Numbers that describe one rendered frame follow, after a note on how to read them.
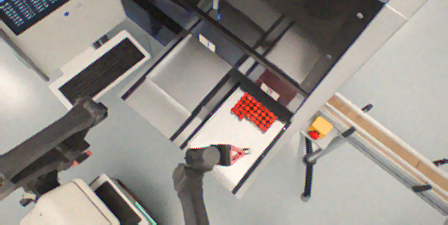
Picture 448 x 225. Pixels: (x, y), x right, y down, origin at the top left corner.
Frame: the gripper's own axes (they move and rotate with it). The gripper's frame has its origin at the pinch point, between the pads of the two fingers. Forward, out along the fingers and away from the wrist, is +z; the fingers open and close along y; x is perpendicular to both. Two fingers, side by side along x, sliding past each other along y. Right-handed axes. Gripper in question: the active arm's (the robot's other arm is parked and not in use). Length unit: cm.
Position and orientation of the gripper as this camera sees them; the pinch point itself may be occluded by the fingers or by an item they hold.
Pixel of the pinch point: (241, 152)
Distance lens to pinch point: 128.5
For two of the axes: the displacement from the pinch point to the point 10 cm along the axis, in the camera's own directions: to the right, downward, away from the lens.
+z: 8.5, 0.0, 5.3
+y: 5.3, -0.5, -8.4
